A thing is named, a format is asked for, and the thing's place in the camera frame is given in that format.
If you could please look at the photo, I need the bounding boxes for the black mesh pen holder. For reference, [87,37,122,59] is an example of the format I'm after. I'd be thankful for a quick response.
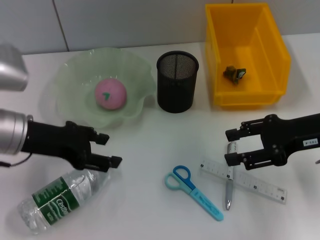
[156,50,200,114]

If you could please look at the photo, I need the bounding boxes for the blue scissors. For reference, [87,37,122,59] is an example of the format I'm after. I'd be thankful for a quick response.
[164,165,225,222]

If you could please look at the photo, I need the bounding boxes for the yellow plastic bin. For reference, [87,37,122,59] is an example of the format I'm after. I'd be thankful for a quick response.
[204,2,292,111]

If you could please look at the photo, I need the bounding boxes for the transparent plastic ruler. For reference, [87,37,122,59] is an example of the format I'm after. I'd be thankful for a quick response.
[199,156,288,205]

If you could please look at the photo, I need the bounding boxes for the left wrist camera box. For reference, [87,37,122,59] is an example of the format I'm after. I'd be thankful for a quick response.
[0,43,29,92]

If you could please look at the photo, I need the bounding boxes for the pink toy peach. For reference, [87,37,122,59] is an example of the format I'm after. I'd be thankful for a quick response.
[94,77,128,111]

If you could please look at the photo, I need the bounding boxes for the left arm cable with plugs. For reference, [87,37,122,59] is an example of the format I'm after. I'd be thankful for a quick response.
[0,152,33,168]

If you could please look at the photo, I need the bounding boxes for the green glass fruit plate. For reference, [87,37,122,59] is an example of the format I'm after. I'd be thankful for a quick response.
[53,47,157,130]

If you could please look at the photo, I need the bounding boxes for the green plastic wrapper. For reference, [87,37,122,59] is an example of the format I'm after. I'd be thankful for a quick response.
[222,65,247,86]

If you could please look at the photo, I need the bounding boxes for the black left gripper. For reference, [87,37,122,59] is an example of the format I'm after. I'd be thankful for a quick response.
[21,120,123,174]

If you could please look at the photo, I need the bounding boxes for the silver pen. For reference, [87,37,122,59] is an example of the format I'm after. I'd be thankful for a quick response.
[225,141,238,211]

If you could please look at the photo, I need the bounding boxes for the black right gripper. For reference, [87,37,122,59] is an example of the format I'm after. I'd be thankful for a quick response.
[223,112,320,171]

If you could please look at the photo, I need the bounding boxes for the clear water bottle green label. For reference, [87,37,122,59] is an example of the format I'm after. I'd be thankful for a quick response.
[17,168,111,236]

